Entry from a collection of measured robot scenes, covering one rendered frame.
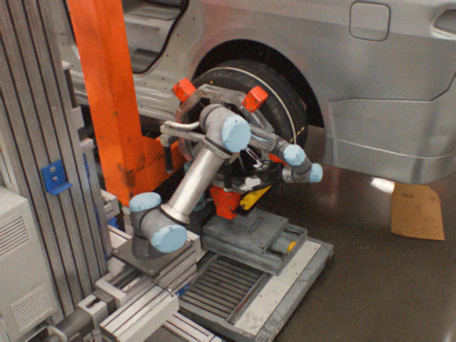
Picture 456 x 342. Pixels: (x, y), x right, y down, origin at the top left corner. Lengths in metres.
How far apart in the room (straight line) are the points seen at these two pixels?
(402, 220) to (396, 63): 1.49
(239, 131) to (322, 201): 1.99
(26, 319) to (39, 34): 0.92
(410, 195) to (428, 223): 0.31
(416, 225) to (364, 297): 0.73
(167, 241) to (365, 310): 1.45
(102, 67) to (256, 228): 1.26
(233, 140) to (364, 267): 1.66
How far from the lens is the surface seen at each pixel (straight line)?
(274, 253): 3.11
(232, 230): 3.19
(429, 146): 2.57
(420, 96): 2.47
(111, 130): 2.75
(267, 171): 2.34
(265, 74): 2.74
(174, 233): 1.93
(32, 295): 2.01
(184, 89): 2.76
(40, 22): 1.78
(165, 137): 2.65
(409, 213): 3.78
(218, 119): 1.91
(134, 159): 2.86
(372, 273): 3.31
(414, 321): 3.09
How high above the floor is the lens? 2.20
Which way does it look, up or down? 32 degrees down
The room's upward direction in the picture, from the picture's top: 3 degrees counter-clockwise
